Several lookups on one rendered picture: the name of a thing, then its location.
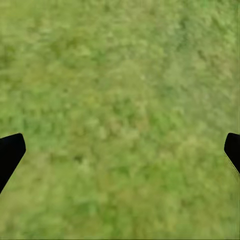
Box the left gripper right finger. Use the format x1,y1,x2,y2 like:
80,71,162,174
224,133,240,173

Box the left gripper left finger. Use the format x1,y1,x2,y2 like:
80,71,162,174
0,133,26,193

